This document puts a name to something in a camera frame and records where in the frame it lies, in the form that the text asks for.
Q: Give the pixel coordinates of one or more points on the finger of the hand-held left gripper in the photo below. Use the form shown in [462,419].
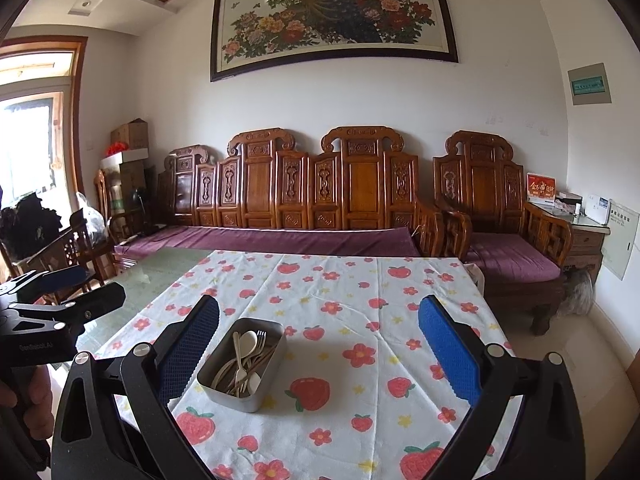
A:
[65,278]
[95,302]

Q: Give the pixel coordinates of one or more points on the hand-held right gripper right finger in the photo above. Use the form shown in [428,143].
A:
[450,350]

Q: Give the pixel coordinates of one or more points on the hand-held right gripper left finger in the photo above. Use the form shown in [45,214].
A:
[192,350]

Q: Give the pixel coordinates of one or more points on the large white plastic spoon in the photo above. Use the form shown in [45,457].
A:
[247,342]

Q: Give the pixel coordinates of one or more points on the metal rectangular tin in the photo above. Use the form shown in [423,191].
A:
[235,402]

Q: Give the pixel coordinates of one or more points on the white plastic fork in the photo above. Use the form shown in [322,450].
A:
[261,342]

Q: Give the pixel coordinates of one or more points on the brown chopstick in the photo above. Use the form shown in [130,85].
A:
[262,358]

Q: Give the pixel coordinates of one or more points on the small white spoon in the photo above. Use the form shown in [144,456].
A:
[254,385]

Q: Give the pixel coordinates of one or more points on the person's left hand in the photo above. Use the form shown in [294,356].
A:
[40,390]

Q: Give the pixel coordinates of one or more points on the dark wooden dining chair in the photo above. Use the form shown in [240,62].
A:
[65,250]

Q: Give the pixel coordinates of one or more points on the black bag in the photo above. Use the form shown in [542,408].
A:
[27,225]

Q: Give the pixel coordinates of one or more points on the clear plastic bag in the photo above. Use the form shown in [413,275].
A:
[92,217]

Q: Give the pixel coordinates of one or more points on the brown wooden chair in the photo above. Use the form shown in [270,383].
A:
[102,195]

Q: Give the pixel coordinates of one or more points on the purple armchair cushion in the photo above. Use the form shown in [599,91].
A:
[510,262]

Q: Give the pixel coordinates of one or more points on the strawberry flower print tablecloth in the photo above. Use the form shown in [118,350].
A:
[350,410]

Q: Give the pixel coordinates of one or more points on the dark tall carton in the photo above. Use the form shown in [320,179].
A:
[135,185]

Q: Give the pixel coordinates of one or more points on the flat white box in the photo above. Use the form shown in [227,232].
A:
[125,157]

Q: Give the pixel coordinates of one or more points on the long purple sofa cushion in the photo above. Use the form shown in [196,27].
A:
[275,240]

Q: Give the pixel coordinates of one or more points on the grey fluffy bundle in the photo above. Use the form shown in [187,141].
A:
[577,292]

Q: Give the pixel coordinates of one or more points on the brown cardboard box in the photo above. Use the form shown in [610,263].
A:
[131,134]

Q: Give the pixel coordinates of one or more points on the carved wooden armchair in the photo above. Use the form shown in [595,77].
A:
[482,185]

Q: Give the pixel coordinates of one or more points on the wooden side table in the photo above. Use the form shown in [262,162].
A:
[585,245]

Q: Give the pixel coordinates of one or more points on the carved wooden sofa bench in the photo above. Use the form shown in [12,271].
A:
[360,185]

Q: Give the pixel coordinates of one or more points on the white device box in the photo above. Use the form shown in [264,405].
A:
[597,209]

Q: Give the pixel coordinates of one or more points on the recessed ceiling light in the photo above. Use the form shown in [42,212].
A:
[86,6]

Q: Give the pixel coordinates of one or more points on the framed peacock flower painting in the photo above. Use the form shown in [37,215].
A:
[335,10]

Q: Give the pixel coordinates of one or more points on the wooden door frame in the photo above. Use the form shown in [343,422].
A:
[77,110]

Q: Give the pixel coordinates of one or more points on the white wall chart panel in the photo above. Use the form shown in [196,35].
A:
[622,240]

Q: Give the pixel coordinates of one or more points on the grey wall box green label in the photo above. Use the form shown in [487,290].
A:
[590,85]

